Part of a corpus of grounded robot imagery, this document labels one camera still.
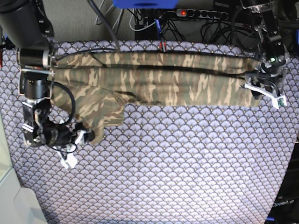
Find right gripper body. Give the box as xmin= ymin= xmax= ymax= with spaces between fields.
xmin=35 ymin=121 xmax=77 ymax=152

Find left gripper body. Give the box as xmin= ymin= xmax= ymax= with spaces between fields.
xmin=257 ymin=57 xmax=287 ymax=93

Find camouflage T-shirt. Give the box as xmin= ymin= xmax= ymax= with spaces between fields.
xmin=53 ymin=52 xmax=260 ymax=144

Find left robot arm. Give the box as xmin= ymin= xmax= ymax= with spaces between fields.
xmin=241 ymin=0 xmax=288 ymax=109

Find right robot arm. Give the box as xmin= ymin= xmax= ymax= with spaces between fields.
xmin=0 ymin=0 xmax=94 ymax=169

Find white plastic bin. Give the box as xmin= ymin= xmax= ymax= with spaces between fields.
xmin=0 ymin=121 xmax=47 ymax=224

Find black power strip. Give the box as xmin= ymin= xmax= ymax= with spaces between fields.
xmin=176 ymin=8 xmax=228 ymax=21

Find purple fan-pattern tablecloth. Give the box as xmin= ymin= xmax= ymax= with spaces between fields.
xmin=0 ymin=50 xmax=299 ymax=224

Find red black clamp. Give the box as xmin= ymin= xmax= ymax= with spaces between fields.
xmin=159 ymin=41 xmax=167 ymax=53

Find black OpenArm case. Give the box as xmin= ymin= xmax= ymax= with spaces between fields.
xmin=265 ymin=142 xmax=299 ymax=224

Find black box under table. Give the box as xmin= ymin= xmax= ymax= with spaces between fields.
xmin=134 ymin=24 xmax=158 ymax=41

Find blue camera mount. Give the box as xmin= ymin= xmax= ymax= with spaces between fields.
xmin=113 ymin=0 xmax=178 ymax=9

